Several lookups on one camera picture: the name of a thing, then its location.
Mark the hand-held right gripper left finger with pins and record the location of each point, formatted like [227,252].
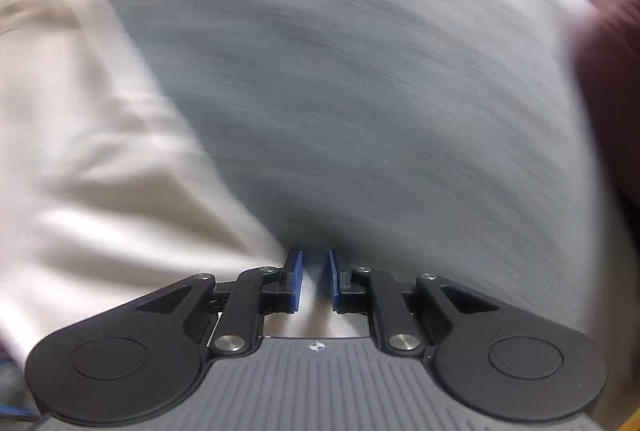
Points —
[298,281]

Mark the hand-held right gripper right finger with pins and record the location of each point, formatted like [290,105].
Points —
[334,281]

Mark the white bear print sweatshirt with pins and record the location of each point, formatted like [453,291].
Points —
[75,136]

